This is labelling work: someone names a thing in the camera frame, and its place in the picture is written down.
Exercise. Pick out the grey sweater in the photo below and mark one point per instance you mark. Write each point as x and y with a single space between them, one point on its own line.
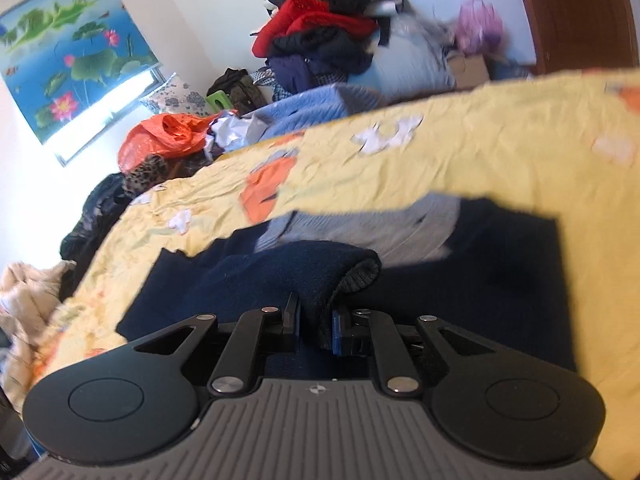
370 232

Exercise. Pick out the cardboard box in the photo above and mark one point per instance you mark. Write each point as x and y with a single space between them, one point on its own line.
470 70

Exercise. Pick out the pink plastic bag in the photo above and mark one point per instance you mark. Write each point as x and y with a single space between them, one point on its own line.
480 25

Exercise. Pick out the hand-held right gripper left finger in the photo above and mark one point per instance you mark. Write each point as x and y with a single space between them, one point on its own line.
296 326

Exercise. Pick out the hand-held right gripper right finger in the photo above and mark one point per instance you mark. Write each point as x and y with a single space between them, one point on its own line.
337 334

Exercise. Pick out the orange plastic bag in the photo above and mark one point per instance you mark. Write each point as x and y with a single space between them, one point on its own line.
165 135

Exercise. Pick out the brown wooden door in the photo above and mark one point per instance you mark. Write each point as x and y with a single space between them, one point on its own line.
580 10

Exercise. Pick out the window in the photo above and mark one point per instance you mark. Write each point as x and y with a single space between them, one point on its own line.
112 110

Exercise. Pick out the beige cloth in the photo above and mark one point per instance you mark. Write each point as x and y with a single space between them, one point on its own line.
25 310

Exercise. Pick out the black lace clothes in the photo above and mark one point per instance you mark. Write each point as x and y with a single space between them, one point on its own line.
95 220

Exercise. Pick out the dark navy jacket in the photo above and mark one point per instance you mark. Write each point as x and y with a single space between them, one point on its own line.
320 55

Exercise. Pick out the white crumpled plastic bag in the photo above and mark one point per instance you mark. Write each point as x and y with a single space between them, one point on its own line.
235 132

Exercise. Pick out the light blue knitted cloth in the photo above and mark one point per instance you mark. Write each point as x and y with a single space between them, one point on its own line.
310 107

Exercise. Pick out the pale grey bundle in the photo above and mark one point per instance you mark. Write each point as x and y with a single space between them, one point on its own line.
410 65

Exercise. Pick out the lotus flower curtain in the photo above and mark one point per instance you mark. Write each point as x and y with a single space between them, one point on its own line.
75 60

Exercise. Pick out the dark bag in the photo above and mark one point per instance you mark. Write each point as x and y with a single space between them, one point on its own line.
242 89

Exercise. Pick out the leopard print cloth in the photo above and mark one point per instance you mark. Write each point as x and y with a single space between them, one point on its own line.
145 175

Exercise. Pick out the yellow printed blanket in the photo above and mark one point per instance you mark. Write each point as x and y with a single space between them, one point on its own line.
475 145

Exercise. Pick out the grey floral pillow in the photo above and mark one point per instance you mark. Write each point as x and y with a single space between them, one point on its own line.
175 95

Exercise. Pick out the green stool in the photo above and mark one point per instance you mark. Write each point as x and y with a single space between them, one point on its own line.
219 100

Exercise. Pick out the navy sweater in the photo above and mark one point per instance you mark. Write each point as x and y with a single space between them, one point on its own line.
240 270

